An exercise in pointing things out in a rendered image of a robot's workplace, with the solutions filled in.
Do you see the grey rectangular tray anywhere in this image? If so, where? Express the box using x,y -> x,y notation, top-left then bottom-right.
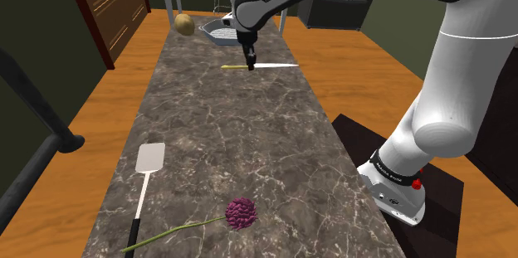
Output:
199,17 -> 240,46

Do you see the yellow potato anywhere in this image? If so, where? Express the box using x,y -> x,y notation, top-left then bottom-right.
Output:
173,13 -> 196,37

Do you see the brown wooden door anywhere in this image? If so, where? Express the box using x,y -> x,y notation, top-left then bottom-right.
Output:
59,0 -> 152,71

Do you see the purple flower with green stem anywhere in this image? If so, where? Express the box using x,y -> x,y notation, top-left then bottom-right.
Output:
120,197 -> 259,254

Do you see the black railing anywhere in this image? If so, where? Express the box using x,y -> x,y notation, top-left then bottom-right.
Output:
0,47 -> 86,236

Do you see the dark robot stand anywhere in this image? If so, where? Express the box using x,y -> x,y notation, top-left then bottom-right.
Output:
330,113 -> 465,258

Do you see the yellow-handled knife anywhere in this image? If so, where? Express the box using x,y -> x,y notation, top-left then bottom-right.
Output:
220,62 -> 300,71

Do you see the white spatula with black handle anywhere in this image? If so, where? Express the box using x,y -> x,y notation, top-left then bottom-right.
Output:
125,142 -> 167,255

